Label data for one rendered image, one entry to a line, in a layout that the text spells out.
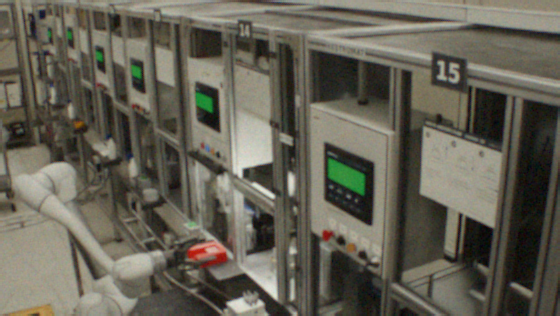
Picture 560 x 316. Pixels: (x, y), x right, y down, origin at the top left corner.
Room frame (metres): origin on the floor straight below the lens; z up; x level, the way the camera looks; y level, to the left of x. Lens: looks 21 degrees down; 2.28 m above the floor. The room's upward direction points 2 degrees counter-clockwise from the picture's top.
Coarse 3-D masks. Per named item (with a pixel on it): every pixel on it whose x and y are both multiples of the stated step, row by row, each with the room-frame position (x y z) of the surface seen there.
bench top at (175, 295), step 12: (180, 288) 2.80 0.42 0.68; (192, 288) 2.80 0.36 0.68; (204, 288) 2.80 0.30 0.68; (144, 300) 2.69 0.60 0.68; (156, 300) 2.69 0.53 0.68; (168, 300) 2.68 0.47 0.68; (180, 300) 2.68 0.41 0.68; (192, 300) 2.68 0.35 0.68; (216, 300) 2.67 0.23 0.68; (228, 300) 2.67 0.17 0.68; (132, 312) 2.57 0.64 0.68; (144, 312) 2.57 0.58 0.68; (156, 312) 2.57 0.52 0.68; (168, 312) 2.57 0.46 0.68; (180, 312) 2.57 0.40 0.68; (192, 312) 2.56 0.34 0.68; (204, 312) 2.56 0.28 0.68; (216, 312) 2.56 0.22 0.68
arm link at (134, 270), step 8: (128, 256) 2.20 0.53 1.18; (136, 256) 2.20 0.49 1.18; (144, 256) 2.21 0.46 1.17; (120, 264) 2.16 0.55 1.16; (128, 264) 2.16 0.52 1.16; (136, 264) 2.16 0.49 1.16; (144, 264) 2.17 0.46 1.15; (120, 272) 2.13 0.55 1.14; (128, 272) 2.14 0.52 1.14; (136, 272) 2.15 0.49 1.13; (144, 272) 2.16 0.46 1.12; (152, 272) 2.19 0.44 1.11; (120, 280) 2.14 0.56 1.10; (128, 280) 2.14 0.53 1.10; (136, 280) 2.16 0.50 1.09; (144, 280) 2.20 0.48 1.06
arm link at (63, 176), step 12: (48, 168) 2.48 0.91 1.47; (60, 168) 2.51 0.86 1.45; (72, 168) 2.58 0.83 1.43; (60, 180) 2.46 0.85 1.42; (72, 180) 2.53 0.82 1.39; (60, 192) 2.45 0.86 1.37; (72, 192) 2.49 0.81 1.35; (72, 204) 2.48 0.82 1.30; (84, 216) 2.50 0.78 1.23; (72, 240) 2.46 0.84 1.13; (96, 240) 2.48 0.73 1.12; (84, 252) 2.43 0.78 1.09; (96, 264) 2.42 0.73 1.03; (96, 276) 2.41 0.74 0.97; (108, 276) 2.41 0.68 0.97; (96, 288) 2.39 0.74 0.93; (108, 288) 2.37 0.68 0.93; (120, 300) 2.35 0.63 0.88; (132, 300) 2.41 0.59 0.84
